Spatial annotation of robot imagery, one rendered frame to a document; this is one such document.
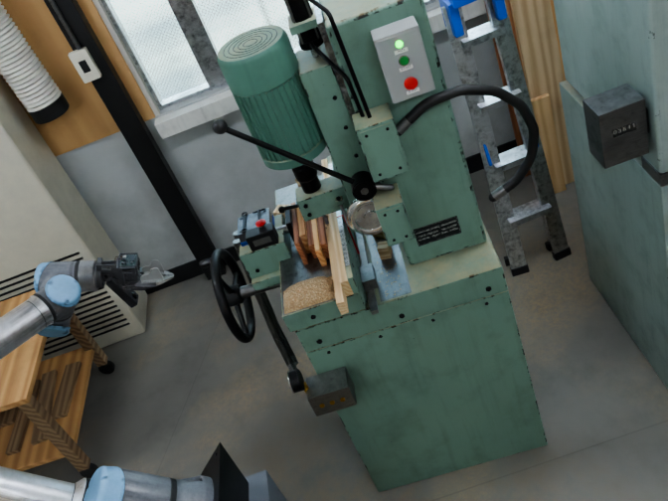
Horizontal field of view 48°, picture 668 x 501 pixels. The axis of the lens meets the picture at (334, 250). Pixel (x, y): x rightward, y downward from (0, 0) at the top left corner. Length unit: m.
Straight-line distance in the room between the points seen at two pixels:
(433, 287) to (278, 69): 0.69
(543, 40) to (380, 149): 1.57
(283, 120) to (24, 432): 1.96
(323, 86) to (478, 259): 0.62
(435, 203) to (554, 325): 1.09
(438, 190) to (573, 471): 1.05
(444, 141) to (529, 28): 1.37
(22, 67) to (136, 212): 0.88
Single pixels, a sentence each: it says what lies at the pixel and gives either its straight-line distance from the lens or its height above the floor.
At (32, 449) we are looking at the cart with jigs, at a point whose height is 0.18.
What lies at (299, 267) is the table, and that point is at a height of 0.90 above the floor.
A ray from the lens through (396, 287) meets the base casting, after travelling 2.03.
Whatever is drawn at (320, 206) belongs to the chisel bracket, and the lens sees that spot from 2.01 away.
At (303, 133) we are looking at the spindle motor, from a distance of 1.84.
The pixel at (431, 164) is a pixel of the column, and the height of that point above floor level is 1.10.
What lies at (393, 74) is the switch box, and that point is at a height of 1.39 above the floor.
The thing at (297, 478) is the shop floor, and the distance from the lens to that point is 2.77.
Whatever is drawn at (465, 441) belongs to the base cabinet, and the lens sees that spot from 2.49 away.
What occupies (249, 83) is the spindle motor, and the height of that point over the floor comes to 1.45.
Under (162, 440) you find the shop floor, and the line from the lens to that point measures 3.16.
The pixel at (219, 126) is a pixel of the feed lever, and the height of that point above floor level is 1.41.
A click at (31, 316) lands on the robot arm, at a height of 1.12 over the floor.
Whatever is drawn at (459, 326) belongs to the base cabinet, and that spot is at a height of 0.64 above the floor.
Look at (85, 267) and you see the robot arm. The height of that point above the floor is 1.05.
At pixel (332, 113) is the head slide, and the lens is 1.83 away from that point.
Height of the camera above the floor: 2.14
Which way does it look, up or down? 37 degrees down
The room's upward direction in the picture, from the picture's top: 23 degrees counter-clockwise
